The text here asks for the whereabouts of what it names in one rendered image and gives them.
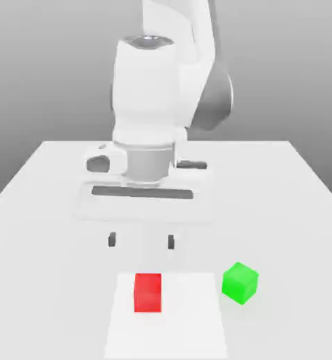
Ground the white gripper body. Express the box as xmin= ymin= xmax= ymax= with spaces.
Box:
xmin=75 ymin=176 xmax=214 ymax=224

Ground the small green cube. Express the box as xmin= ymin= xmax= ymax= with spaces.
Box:
xmin=221 ymin=262 xmax=260 ymax=306

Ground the small red cube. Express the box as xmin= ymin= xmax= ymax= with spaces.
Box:
xmin=134 ymin=272 xmax=162 ymax=314

